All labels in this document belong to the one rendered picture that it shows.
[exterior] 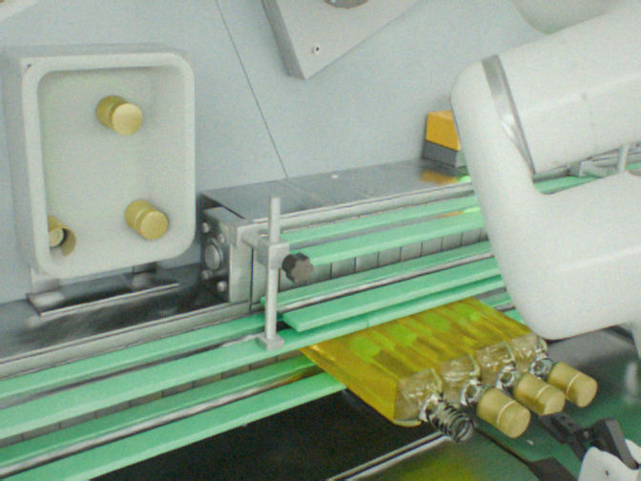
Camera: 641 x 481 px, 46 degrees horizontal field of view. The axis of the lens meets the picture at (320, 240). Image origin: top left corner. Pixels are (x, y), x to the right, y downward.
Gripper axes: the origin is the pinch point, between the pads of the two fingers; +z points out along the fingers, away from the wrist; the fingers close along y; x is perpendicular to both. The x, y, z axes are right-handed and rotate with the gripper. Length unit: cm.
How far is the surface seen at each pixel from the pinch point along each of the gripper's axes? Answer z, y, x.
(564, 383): 9.4, 0.6, -8.0
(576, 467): 13.9, -16.2, -16.9
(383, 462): 18.5, -13.0, 8.7
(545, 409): 5.9, 0.3, -2.9
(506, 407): 5.7, 1.6, 2.1
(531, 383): 8.8, 1.8, -3.1
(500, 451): 15.6, -12.7, -5.9
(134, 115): 32, 27, 35
